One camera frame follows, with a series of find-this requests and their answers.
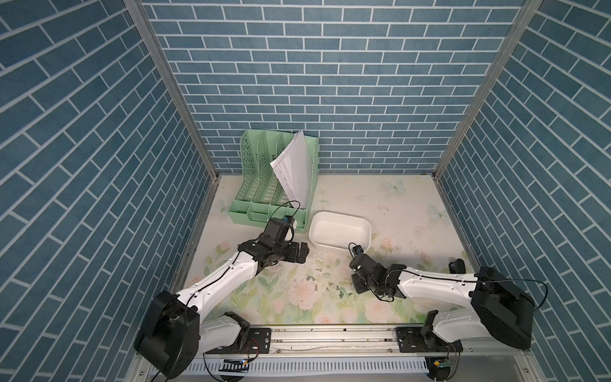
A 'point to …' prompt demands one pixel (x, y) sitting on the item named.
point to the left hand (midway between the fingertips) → (303, 249)
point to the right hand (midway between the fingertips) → (356, 279)
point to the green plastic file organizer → (261, 195)
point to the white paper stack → (293, 168)
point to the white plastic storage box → (337, 230)
